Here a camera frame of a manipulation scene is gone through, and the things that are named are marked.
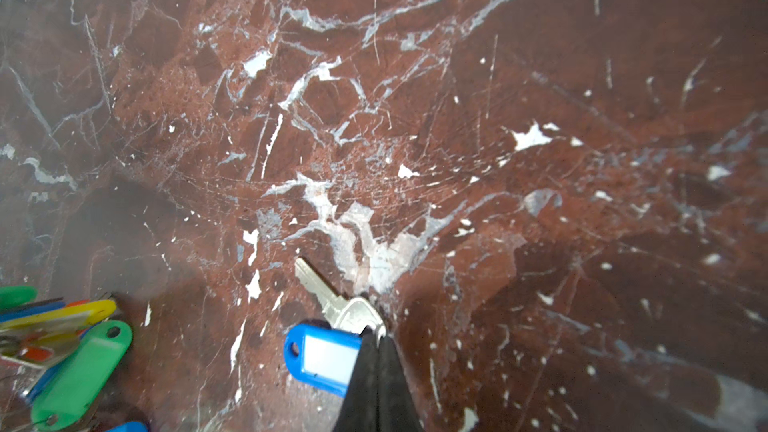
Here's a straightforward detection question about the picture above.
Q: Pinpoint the green key tag lower right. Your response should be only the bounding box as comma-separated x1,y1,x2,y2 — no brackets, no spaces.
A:
30,320,133,431

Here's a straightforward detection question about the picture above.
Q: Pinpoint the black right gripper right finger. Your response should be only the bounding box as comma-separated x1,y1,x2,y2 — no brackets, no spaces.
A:
377,337,423,432

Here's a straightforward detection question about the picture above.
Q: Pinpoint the yellow key tag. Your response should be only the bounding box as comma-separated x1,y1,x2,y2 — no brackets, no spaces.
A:
1,299,117,334

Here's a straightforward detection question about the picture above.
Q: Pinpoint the silver key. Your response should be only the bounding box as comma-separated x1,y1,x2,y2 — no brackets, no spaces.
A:
294,257,387,337

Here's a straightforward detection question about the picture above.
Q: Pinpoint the steel key ring disc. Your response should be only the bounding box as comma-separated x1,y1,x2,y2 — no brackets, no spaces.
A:
1,286,148,431

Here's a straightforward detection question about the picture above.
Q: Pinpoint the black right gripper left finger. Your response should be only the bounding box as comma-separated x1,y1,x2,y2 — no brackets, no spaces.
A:
333,333,378,432

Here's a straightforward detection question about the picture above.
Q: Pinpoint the blue key tag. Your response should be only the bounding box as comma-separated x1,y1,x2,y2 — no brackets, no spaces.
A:
283,323,362,398

